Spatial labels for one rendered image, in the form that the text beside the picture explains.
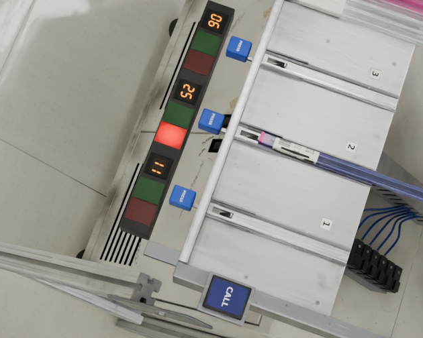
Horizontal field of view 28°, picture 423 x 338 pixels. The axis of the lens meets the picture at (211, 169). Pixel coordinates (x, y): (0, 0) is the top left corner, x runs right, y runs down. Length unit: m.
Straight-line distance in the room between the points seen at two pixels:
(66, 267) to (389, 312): 0.62
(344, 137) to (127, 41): 0.88
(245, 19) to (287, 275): 0.79
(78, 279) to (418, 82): 0.75
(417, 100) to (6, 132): 0.80
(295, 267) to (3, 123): 0.83
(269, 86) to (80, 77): 0.76
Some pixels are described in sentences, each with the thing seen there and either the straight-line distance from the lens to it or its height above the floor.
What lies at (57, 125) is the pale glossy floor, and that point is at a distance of 1.79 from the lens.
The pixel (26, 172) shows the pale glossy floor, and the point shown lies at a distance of 1.76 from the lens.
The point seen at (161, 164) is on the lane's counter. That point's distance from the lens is 1.10.
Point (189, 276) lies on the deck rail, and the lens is 1.05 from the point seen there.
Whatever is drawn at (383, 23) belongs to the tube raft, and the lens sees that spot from 1.19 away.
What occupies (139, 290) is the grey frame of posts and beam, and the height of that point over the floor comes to 0.64.
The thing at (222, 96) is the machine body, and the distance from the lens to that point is 1.66.
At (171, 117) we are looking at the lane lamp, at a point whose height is 0.65.
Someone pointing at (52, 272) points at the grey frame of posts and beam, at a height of 0.44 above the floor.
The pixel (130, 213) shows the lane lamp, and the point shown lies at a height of 0.65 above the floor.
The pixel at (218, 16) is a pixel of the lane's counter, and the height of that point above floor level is 0.66.
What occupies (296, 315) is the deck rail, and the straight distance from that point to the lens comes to 1.06.
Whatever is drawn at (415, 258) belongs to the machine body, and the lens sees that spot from 1.64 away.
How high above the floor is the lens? 1.51
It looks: 47 degrees down
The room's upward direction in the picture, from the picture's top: 94 degrees clockwise
